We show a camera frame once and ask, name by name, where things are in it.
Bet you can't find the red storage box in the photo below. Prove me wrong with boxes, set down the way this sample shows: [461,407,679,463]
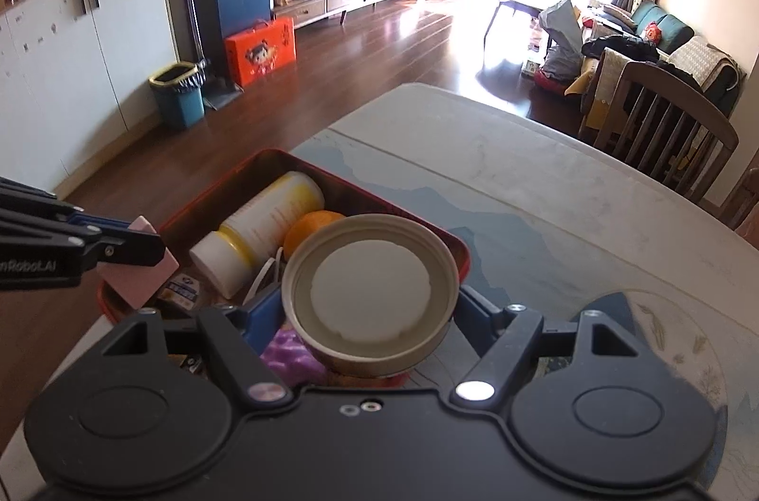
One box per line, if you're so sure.
[97,148,473,361]

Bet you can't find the grey bag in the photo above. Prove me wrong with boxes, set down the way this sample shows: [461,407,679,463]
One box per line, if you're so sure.
[537,0,586,82]

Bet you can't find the wooden dining chair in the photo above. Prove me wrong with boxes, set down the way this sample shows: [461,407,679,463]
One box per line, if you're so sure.
[593,60,740,203]
[719,167,759,233]

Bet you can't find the orange fruit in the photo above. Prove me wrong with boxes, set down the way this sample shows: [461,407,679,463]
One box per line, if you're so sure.
[283,210,346,260]

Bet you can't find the white bottle yellow label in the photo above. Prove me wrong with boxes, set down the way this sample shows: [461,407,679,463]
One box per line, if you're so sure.
[189,171,326,299]

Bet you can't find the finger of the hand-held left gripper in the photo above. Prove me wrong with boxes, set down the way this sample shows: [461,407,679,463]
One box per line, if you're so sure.
[0,225,167,275]
[0,175,135,242]

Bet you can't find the grey dustpan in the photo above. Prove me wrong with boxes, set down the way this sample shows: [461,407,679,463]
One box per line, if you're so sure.
[201,79,245,111]

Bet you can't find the beige blanket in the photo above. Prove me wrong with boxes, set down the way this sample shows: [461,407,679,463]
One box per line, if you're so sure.
[666,35,731,91]

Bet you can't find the small white blue carton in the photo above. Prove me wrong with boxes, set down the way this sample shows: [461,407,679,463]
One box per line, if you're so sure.
[157,269,203,313]

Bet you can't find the teal sofa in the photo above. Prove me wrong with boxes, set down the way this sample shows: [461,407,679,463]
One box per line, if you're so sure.
[598,0,746,118]

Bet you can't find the tan can white lid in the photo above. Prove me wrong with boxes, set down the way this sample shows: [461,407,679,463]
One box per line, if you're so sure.
[281,214,461,379]

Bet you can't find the black jacket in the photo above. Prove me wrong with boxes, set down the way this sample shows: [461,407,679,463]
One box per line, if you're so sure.
[580,35,660,64]

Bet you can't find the yellow cloth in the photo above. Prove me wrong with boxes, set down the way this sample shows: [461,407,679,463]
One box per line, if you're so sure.
[563,46,630,135]

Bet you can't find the coffee table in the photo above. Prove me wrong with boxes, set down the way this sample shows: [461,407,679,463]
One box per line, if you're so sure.
[482,0,571,46]

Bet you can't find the white cupboard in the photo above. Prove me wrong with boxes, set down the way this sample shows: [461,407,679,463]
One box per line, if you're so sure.
[0,0,182,195]

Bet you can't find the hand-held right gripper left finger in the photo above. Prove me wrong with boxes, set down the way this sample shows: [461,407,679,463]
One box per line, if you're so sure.
[102,283,293,408]

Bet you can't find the red floor cushion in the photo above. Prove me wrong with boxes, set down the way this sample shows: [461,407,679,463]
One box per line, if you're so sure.
[533,67,580,97]

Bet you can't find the pink block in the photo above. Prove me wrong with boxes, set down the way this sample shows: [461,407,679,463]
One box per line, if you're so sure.
[97,215,180,311]

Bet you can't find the purple spiky toy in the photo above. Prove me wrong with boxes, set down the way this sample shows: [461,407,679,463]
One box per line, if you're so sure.
[259,328,331,389]

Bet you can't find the orange gift box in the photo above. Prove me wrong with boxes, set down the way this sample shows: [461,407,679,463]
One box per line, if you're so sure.
[223,17,298,88]

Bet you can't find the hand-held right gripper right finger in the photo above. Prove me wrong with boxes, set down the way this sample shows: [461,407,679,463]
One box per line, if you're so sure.
[451,285,639,403]

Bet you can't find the white frame sunglasses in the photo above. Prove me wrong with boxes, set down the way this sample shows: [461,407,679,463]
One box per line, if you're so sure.
[242,245,286,304]

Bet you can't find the blue trash bin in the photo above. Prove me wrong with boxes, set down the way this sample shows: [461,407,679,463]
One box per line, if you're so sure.
[148,60,207,130]

